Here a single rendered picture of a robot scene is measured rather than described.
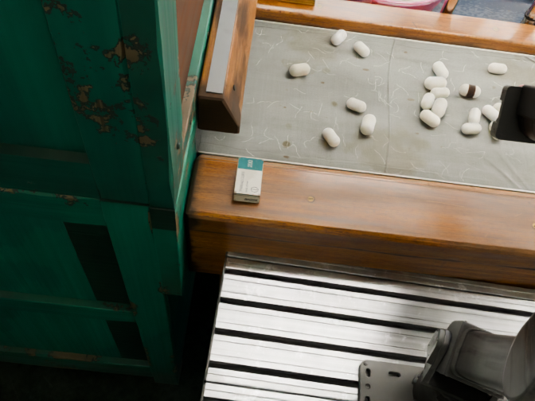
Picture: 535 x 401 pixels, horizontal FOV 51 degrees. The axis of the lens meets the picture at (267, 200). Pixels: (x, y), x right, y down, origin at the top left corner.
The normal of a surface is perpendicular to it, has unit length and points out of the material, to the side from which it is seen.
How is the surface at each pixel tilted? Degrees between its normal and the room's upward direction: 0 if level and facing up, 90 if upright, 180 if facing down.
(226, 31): 0
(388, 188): 0
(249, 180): 0
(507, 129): 50
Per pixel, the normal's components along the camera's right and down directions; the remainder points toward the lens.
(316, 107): 0.09, -0.53
